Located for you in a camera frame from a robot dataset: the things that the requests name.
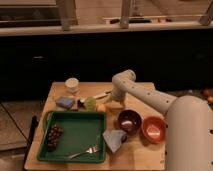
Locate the yellow-orange apple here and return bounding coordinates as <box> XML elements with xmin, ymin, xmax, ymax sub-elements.
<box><xmin>96</xmin><ymin>103</ymin><xmax>106</xmax><ymax>112</ymax></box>

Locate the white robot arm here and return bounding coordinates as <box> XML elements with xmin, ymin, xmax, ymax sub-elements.
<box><xmin>110</xmin><ymin>69</ymin><xmax>213</xmax><ymax>171</ymax></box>

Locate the green plastic tray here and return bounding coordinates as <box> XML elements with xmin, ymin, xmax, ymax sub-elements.
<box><xmin>37</xmin><ymin>112</ymin><xmax>106</xmax><ymax>163</ymax></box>

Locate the green vegetable toy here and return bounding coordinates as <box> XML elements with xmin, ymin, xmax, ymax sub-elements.
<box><xmin>84</xmin><ymin>97</ymin><xmax>96</xmax><ymax>111</ymax></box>

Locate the dark brown bowl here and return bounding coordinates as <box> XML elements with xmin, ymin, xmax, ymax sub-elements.
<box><xmin>117</xmin><ymin>110</ymin><xmax>142</xmax><ymax>134</ymax></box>

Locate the small dark object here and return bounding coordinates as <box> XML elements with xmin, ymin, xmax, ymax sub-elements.
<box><xmin>77</xmin><ymin>99</ymin><xmax>84</xmax><ymax>108</ymax></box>

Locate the grey-blue crumpled cloth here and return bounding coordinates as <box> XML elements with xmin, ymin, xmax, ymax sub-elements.
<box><xmin>103</xmin><ymin>130</ymin><xmax>127</xmax><ymax>153</ymax></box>

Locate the white cup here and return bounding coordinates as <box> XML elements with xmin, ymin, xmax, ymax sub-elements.
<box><xmin>65</xmin><ymin>78</ymin><xmax>79</xmax><ymax>93</ymax></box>

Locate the orange-red bowl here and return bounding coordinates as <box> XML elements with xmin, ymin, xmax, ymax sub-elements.
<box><xmin>141</xmin><ymin>116</ymin><xmax>166</xmax><ymax>144</ymax></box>

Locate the silver fork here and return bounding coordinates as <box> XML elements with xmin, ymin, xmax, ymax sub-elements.
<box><xmin>68</xmin><ymin>146</ymin><xmax>99</xmax><ymax>159</ymax></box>

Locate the dark grape bunch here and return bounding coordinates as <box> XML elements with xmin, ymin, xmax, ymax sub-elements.
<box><xmin>47</xmin><ymin>125</ymin><xmax>64</xmax><ymax>151</ymax></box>

